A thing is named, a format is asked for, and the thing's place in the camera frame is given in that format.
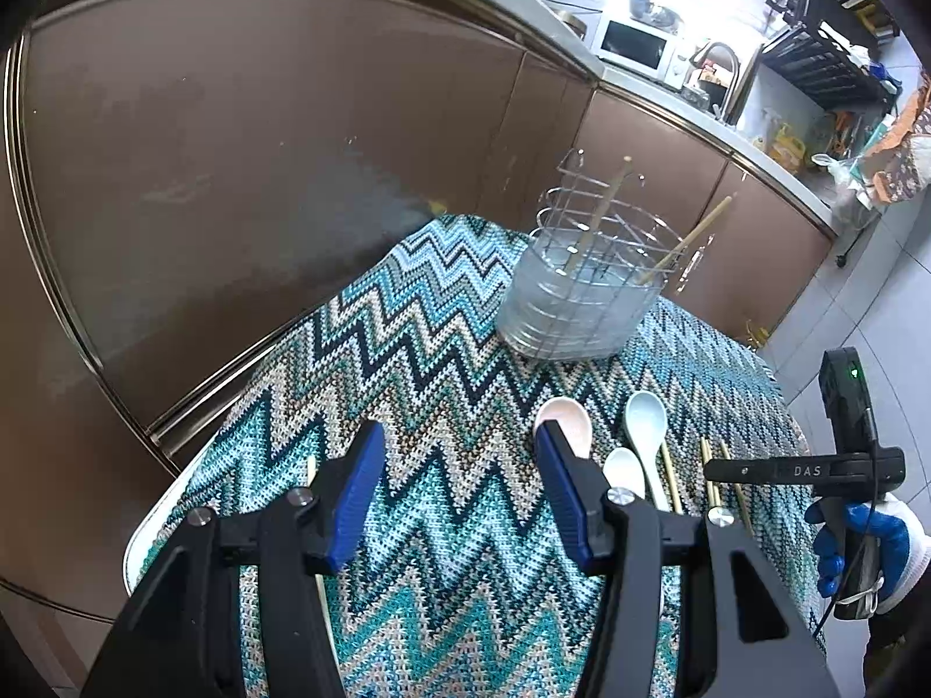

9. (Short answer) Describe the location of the clear plastic bag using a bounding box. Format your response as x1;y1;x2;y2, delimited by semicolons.
811;152;875;226

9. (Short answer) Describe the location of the patterned cloth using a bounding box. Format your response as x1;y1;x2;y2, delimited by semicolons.
858;73;931;206

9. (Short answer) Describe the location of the yellow detergent bottle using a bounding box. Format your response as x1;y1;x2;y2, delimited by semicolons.
767;123;808;173

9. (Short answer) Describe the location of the steel pot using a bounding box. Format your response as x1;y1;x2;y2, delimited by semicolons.
627;0;681;27

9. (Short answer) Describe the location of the pink ceramic spoon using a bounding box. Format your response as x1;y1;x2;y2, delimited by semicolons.
533;397;594;461

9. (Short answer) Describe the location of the white microwave oven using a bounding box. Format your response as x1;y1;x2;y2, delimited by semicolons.
589;10;688;84

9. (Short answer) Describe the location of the person's right hand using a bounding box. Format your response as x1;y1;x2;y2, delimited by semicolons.
806;493;931;616

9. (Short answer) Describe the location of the large white ceramic spoon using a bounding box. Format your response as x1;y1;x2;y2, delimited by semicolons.
624;390;674;514

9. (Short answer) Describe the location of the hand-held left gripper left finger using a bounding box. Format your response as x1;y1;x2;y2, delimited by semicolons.
80;420;386;698

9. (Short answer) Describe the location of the black dish rack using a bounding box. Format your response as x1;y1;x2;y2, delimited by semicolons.
756;0;903;112

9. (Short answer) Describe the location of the zigzag knitted table cloth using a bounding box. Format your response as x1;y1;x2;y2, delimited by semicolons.
134;214;826;698

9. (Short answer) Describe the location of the wire utensil holder clear base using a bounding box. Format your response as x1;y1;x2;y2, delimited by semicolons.
496;149;717;361

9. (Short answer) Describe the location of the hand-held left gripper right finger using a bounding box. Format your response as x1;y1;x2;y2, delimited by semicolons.
534;420;866;698

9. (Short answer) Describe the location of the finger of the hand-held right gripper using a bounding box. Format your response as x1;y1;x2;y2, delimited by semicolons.
702;458;839;486

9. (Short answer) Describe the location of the small white ceramic spoon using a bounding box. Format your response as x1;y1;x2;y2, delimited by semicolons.
602;447;648;504

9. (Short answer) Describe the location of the steel kitchen faucet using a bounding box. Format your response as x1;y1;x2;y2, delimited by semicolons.
687;42;744;124

